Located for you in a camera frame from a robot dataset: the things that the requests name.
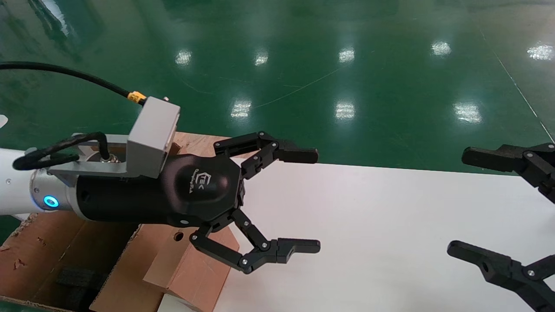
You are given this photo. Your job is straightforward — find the large cardboard box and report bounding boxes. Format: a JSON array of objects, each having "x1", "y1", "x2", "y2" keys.
[{"x1": 0, "y1": 142, "x2": 183, "y2": 312}]

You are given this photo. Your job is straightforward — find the short black cable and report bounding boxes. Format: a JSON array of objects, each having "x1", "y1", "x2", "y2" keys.
[{"x1": 13, "y1": 132, "x2": 111, "y2": 171}]

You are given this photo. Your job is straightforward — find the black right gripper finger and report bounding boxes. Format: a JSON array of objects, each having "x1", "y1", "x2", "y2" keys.
[
  {"x1": 447, "y1": 240, "x2": 555, "y2": 312},
  {"x1": 461, "y1": 143, "x2": 555, "y2": 204}
]

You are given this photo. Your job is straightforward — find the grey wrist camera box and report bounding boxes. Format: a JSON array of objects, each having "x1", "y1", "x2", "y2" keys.
[{"x1": 125, "y1": 96, "x2": 181, "y2": 179}]

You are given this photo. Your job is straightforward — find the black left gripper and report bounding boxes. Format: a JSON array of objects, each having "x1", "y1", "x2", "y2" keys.
[{"x1": 75, "y1": 153, "x2": 246, "y2": 227}]

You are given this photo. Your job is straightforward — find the wooden board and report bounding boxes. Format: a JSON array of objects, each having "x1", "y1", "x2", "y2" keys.
[{"x1": 173, "y1": 132, "x2": 257, "y2": 160}]

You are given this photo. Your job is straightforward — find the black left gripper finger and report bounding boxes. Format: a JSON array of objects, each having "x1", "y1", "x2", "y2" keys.
[
  {"x1": 189, "y1": 208, "x2": 321, "y2": 275},
  {"x1": 214, "y1": 131, "x2": 319, "y2": 179}
]

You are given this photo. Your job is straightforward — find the black foam block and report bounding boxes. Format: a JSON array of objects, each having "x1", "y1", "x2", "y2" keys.
[{"x1": 55, "y1": 266, "x2": 108, "y2": 312}]

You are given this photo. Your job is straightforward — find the small cardboard box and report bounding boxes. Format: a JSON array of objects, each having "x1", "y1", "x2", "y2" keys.
[{"x1": 143, "y1": 223, "x2": 240, "y2": 312}]

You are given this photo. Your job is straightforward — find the silver camera bracket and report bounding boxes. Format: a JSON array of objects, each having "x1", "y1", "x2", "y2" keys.
[{"x1": 25, "y1": 133, "x2": 131, "y2": 188}]

